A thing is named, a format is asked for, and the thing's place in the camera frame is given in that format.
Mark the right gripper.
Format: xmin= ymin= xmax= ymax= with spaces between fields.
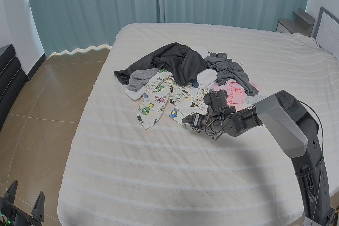
xmin=182 ymin=113 xmax=211 ymax=136

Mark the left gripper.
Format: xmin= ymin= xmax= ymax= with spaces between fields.
xmin=0 ymin=180 xmax=45 ymax=226

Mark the white printed pyjama top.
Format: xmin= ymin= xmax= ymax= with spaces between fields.
xmin=136 ymin=69 xmax=212 ymax=130

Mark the bed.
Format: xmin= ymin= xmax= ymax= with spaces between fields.
xmin=57 ymin=6 xmax=339 ymax=226

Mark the pile of clothes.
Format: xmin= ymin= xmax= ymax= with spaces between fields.
xmin=113 ymin=42 xmax=260 ymax=103

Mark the black cabinet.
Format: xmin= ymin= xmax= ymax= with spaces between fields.
xmin=0 ymin=44 xmax=28 ymax=131

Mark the grey bedside table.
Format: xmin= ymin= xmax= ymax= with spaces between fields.
xmin=277 ymin=7 xmax=316 ymax=36

